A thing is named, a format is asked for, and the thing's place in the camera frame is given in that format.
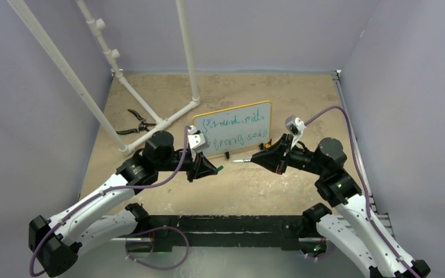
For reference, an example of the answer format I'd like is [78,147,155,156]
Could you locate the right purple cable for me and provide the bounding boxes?
[304,105,423,278]

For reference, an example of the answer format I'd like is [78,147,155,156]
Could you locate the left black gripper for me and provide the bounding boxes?
[156,148,217,182]

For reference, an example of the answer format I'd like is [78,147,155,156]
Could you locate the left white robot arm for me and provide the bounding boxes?
[28,126,218,277]

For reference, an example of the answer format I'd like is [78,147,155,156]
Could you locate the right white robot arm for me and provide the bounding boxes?
[250,134,431,277]

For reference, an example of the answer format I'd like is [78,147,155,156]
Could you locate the white PVC pipe frame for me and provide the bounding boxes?
[6,0,201,155]

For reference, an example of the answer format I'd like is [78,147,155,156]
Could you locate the yellow framed whiteboard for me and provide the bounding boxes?
[192,101,272,157]

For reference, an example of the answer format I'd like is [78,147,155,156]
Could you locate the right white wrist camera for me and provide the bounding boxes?
[284,115,306,148]

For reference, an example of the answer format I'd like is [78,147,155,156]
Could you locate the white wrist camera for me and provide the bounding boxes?
[284,115,306,148]
[187,125,209,159]

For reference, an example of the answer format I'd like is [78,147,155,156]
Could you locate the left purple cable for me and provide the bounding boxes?
[28,125,192,278]

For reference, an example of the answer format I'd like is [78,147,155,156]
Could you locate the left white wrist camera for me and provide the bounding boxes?
[187,125,209,159]

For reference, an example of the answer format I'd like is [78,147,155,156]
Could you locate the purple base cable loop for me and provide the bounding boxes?
[125,225,190,270]

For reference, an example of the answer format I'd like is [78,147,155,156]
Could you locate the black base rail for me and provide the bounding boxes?
[126,215,324,252]

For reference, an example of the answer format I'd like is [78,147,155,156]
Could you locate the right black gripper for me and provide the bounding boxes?
[251,133,326,175]

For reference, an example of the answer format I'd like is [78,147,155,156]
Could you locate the green whiteboard marker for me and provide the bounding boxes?
[232,159,251,163]

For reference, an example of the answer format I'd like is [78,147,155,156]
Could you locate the black handled pliers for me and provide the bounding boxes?
[115,109,156,136]

